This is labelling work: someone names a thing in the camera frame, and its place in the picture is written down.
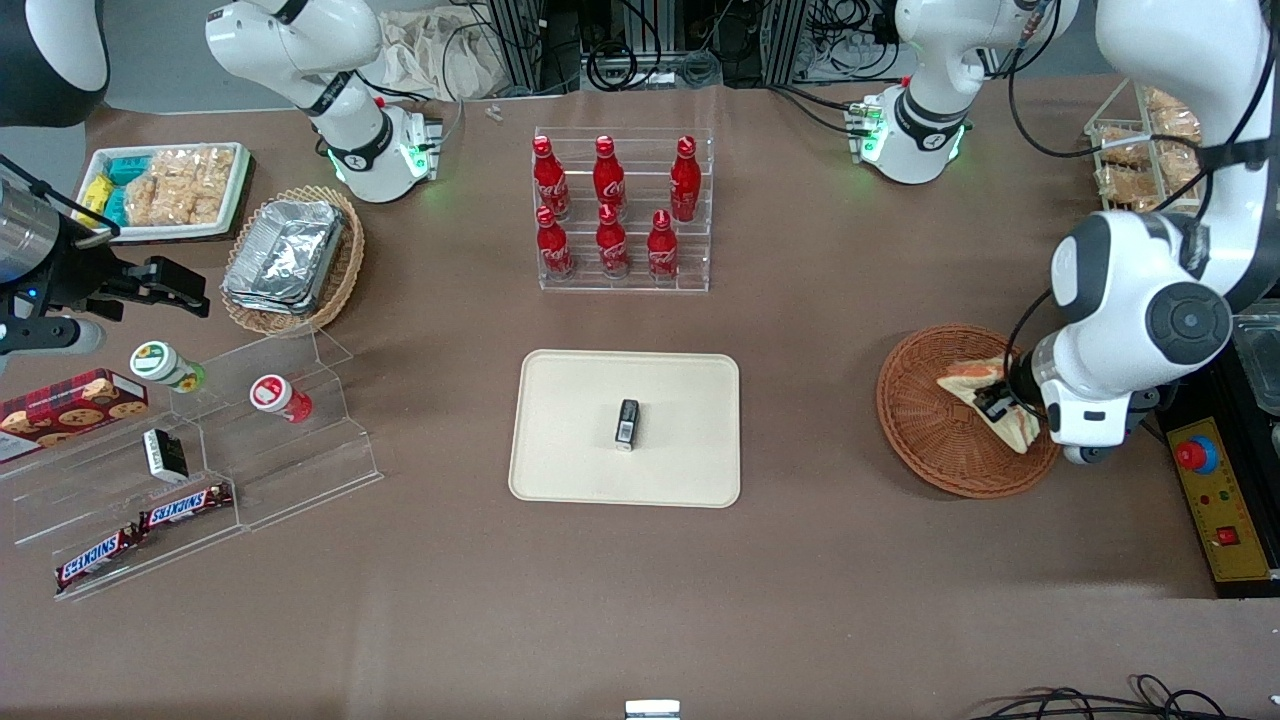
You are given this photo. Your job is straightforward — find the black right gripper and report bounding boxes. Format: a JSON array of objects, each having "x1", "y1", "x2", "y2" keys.
[{"x1": 0, "y1": 215, "x2": 212, "y2": 323}]

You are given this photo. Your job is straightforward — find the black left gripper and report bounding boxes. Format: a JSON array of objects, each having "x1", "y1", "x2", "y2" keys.
[{"x1": 974, "y1": 345, "x2": 1049, "y2": 422}]

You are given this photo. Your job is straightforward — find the triangular sandwich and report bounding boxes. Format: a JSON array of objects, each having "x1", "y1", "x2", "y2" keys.
[{"x1": 936, "y1": 357, "x2": 1044, "y2": 455}]

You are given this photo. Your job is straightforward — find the round brown wicker basket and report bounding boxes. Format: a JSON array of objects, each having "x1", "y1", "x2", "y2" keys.
[{"x1": 877, "y1": 323, "x2": 1064, "y2": 499}]

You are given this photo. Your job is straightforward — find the white rectangular snack tray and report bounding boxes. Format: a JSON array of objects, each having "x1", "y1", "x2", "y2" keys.
[{"x1": 74, "y1": 142, "x2": 254, "y2": 245}]

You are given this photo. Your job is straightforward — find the light oval wicker basket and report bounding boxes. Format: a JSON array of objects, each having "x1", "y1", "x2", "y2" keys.
[{"x1": 220, "y1": 185, "x2": 366, "y2": 337}]

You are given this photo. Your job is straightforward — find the cream plastic tray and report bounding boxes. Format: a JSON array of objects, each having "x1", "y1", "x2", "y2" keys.
[{"x1": 508, "y1": 349, "x2": 742, "y2": 509}]

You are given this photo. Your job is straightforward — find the green lidded cup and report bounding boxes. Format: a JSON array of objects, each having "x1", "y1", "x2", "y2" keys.
[{"x1": 129, "y1": 340, "x2": 207, "y2": 394}]

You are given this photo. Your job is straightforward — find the bagged rice crackers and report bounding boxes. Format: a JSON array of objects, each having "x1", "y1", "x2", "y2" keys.
[{"x1": 124, "y1": 147, "x2": 237, "y2": 228}]

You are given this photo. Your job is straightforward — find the stacked aluminium foil trays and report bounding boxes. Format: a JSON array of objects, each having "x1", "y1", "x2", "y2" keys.
[{"x1": 221, "y1": 198, "x2": 347, "y2": 317}]

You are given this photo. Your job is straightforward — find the red lidded cup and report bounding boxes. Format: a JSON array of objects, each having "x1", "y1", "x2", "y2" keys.
[{"x1": 249, "y1": 373, "x2": 314, "y2": 425}]

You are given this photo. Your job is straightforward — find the red cookie box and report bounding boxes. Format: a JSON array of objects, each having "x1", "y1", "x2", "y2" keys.
[{"x1": 0, "y1": 368, "x2": 150, "y2": 465}]

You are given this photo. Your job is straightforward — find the small black white box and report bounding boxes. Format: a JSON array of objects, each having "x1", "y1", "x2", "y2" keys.
[{"x1": 141, "y1": 427, "x2": 190, "y2": 484}]

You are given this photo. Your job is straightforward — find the snickers chocolate bar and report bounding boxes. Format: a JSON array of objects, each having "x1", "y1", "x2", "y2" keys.
[
  {"x1": 54, "y1": 524, "x2": 142, "y2": 592},
  {"x1": 137, "y1": 482, "x2": 234, "y2": 532}
]

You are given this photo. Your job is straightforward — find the clear acrylic stepped stand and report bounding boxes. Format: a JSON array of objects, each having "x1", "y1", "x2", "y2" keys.
[{"x1": 0, "y1": 329, "x2": 385, "y2": 603}]

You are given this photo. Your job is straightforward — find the yellow emergency stop box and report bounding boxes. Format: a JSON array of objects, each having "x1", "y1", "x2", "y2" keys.
[{"x1": 1166, "y1": 417, "x2": 1272, "y2": 584}]

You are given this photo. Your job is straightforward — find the beige cloth bag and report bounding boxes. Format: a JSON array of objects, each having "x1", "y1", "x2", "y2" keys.
[{"x1": 378, "y1": 8, "x2": 513, "y2": 103}]

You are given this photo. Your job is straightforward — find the red cola bottle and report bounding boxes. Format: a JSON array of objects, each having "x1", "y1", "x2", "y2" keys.
[
  {"x1": 669, "y1": 135, "x2": 703, "y2": 223},
  {"x1": 595, "y1": 204, "x2": 632, "y2": 280},
  {"x1": 532, "y1": 136, "x2": 572, "y2": 222},
  {"x1": 535, "y1": 206, "x2": 577, "y2": 282},
  {"x1": 592, "y1": 135, "x2": 629, "y2": 217},
  {"x1": 646, "y1": 210, "x2": 682, "y2": 283}
]

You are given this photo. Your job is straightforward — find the clear acrylic bottle rack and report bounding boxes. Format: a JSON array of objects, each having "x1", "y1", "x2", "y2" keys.
[{"x1": 532, "y1": 126, "x2": 715, "y2": 295}]

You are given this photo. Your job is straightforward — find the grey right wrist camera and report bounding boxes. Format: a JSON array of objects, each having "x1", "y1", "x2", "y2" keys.
[{"x1": 0, "y1": 315, "x2": 105, "y2": 359}]

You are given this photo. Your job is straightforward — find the bagged snacks in wire basket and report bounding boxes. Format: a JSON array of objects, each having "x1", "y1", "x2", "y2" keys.
[{"x1": 1095, "y1": 85, "x2": 1211, "y2": 213}]

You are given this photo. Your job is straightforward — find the white wire basket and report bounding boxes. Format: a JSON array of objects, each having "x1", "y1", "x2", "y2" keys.
[{"x1": 1084, "y1": 75, "x2": 1216, "y2": 216}]

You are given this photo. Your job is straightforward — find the black floor cables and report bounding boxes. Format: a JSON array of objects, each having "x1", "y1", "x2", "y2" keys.
[{"x1": 968, "y1": 674, "x2": 1280, "y2": 720}]

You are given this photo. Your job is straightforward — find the aluminium frame with cables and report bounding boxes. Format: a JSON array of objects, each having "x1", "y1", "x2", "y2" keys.
[{"x1": 440, "y1": 0, "x2": 906, "y2": 96}]

